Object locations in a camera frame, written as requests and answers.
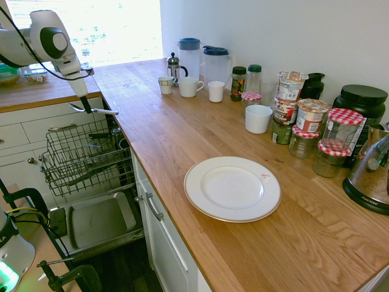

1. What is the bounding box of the white cabinet beside dishwasher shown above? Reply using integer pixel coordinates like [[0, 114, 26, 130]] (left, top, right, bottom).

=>
[[130, 151, 213, 292]]

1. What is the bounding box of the grey wire dishwasher rack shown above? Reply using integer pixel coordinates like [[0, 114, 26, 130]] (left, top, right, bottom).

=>
[[39, 118, 135, 198]]

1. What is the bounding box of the glass French press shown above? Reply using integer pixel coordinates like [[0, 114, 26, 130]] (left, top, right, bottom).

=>
[[166, 52, 189, 88]]

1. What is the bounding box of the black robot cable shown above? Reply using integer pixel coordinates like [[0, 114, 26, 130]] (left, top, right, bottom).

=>
[[0, 5, 94, 82]]

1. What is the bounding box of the white plate with gold rim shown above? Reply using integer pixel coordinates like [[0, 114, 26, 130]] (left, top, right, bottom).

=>
[[183, 156, 283, 224]]

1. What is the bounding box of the black metal clamp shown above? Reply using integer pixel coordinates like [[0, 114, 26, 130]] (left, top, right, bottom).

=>
[[0, 178, 51, 228], [36, 257, 103, 292]]

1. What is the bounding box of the patterned white cup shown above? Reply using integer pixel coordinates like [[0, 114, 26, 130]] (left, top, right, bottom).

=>
[[157, 75, 176, 96]]

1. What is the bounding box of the clear glass food container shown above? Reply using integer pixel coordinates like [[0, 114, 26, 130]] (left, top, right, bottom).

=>
[[22, 66, 50, 85]]

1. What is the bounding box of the black shaker bottle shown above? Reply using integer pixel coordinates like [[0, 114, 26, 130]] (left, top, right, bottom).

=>
[[298, 72, 326, 102]]

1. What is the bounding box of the stainless steel electric kettle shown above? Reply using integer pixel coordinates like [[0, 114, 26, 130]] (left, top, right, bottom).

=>
[[342, 121, 389, 217]]

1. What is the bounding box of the short pitcher with blue lid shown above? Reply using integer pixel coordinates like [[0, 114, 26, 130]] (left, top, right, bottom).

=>
[[202, 45, 234, 89]]

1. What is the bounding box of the black detergent dispenser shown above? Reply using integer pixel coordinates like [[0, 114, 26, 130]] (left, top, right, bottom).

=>
[[49, 206, 69, 238]]

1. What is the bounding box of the wooden robot mounting board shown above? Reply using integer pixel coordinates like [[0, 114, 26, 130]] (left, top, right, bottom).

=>
[[0, 182, 80, 292]]

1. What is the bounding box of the brown ice cream tub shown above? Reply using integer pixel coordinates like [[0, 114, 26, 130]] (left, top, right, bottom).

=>
[[274, 97, 299, 127]]

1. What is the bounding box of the green tin can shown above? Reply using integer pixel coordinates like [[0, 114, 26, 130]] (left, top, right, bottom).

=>
[[270, 117, 294, 145]]

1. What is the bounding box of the yellow cable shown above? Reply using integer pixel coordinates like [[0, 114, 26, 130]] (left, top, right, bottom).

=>
[[5, 206, 49, 226]]

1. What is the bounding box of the glass jar red gingham lid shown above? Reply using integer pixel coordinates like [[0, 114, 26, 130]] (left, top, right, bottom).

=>
[[320, 107, 365, 151], [312, 141, 352, 179], [288, 124, 322, 160]]

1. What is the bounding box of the silver metal spoon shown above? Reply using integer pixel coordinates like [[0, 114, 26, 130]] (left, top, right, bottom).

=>
[[67, 103, 120, 116]]

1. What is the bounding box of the red yogurt tub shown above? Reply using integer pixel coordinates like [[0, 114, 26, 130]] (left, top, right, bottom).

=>
[[295, 97, 331, 133]]

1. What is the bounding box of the small white ribbed cup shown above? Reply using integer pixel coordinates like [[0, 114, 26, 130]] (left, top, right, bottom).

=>
[[207, 80, 226, 103]]

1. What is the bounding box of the white drawer cabinet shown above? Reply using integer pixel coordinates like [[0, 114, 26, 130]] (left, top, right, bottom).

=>
[[0, 96, 106, 209]]

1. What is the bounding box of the large black protein tub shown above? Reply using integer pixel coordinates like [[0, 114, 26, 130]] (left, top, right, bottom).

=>
[[332, 84, 389, 170]]

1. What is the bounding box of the silver drawer bar handle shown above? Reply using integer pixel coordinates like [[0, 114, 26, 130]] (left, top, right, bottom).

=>
[[46, 122, 77, 133]]

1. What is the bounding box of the clear glass tumbler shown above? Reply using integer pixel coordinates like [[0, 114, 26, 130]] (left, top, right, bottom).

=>
[[259, 78, 279, 108]]

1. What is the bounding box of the grey dishwasher door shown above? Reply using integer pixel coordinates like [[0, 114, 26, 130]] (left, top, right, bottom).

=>
[[48, 182, 145, 263]]

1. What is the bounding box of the white mug with handle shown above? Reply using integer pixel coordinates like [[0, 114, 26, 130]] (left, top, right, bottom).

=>
[[177, 76, 205, 99]]

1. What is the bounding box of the bright window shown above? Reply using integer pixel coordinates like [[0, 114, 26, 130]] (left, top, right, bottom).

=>
[[5, 0, 162, 68]]

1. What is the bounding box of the glass container with green lid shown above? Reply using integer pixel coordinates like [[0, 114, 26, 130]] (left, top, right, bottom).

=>
[[0, 63, 22, 86]]

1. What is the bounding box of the large white mug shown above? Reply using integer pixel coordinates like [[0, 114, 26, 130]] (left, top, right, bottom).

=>
[[244, 104, 274, 135]]

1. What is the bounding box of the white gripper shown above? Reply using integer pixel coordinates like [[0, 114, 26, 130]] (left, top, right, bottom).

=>
[[52, 54, 93, 114]]

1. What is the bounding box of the clear jar with green lid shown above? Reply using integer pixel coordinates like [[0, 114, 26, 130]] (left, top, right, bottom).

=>
[[246, 63, 263, 94]]

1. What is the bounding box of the small jar red gingham lid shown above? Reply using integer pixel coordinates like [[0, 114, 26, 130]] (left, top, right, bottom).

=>
[[240, 91, 263, 119]]

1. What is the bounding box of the tall pitcher with blue lid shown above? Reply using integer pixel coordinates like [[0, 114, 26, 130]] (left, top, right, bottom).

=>
[[177, 37, 202, 83]]

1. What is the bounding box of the dark spice jar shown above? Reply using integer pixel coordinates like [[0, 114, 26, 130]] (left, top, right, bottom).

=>
[[229, 66, 247, 102]]

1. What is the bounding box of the silver cabinet bar handle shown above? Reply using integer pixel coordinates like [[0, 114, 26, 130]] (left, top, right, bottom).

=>
[[143, 191, 165, 223]]

